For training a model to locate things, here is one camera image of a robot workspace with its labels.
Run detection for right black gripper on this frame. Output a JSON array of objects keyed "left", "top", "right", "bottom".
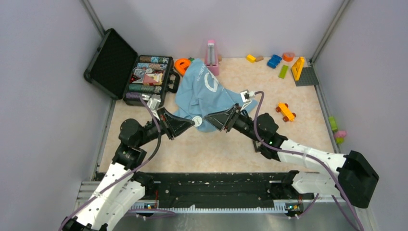
[{"left": 204, "top": 103, "right": 263, "bottom": 142}]

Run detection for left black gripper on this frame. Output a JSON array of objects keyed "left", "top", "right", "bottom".
[{"left": 136, "top": 107, "right": 195, "bottom": 147}]

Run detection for light blue t-shirt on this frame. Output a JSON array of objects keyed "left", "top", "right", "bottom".
[{"left": 174, "top": 59, "right": 244, "bottom": 132}]

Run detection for black square frame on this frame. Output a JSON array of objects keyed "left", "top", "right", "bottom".
[{"left": 252, "top": 141, "right": 264, "bottom": 153}]

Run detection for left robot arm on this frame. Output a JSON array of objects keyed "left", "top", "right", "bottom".
[{"left": 59, "top": 108, "right": 195, "bottom": 231}]

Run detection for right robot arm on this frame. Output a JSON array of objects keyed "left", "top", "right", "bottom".
[{"left": 204, "top": 104, "right": 379, "bottom": 208}]

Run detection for pink metronome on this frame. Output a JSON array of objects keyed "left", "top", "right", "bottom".
[{"left": 204, "top": 40, "right": 220, "bottom": 77}]

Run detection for orange letter e toy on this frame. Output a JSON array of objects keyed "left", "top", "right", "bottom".
[{"left": 174, "top": 58, "right": 191, "bottom": 76}]

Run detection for yellow small toy brick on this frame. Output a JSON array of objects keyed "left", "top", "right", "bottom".
[{"left": 246, "top": 54, "right": 256, "bottom": 63}]

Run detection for orange toy car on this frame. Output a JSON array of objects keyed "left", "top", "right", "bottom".
[{"left": 275, "top": 103, "right": 296, "bottom": 122}]

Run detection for brown small block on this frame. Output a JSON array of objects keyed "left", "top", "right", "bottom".
[{"left": 255, "top": 56, "right": 264, "bottom": 62}]

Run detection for blue toy brick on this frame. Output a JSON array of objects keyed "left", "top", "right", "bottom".
[{"left": 267, "top": 54, "right": 282, "bottom": 69}]

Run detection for green toy brick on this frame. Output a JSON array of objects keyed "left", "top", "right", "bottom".
[{"left": 278, "top": 65, "right": 289, "bottom": 79}]

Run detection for black poker chip case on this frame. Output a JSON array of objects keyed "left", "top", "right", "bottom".
[{"left": 84, "top": 28, "right": 180, "bottom": 106}]

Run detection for orange small cup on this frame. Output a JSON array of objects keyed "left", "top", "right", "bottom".
[{"left": 282, "top": 52, "right": 295, "bottom": 62}]

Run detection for yellow triangular toy block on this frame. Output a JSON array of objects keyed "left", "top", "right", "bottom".
[{"left": 291, "top": 56, "right": 305, "bottom": 81}]

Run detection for grey building baseplate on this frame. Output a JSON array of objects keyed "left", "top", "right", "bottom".
[{"left": 295, "top": 67, "right": 319, "bottom": 87}]

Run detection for green pink toy pieces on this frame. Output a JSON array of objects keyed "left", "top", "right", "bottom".
[{"left": 328, "top": 116, "right": 347, "bottom": 144}]

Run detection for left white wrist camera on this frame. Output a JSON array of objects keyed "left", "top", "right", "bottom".
[{"left": 147, "top": 95, "right": 161, "bottom": 119}]

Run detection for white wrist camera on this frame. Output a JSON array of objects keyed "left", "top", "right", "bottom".
[
  {"left": 240, "top": 90, "right": 255, "bottom": 111},
  {"left": 147, "top": 95, "right": 161, "bottom": 119}
]

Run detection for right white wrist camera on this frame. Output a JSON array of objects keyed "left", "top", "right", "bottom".
[{"left": 240, "top": 90, "right": 255, "bottom": 111}]

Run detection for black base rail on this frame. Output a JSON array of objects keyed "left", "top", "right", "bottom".
[{"left": 124, "top": 172, "right": 315, "bottom": 210}]

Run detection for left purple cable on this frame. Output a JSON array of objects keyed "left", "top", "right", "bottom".
[{"left": 58, "top": 97, "right": 176, "bottom": 231}]

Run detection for purple cable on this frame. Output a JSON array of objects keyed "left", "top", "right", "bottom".
[
  {"left": 58, "top": 97, "right": 176, "bottom": 231},
  {"left": 253, "top": 91, "right": 366, "bottom": 231}
]

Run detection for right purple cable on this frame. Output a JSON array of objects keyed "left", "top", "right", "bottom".
[{"left": 253, "top": 91, "right": 366, "bottom": 231}]

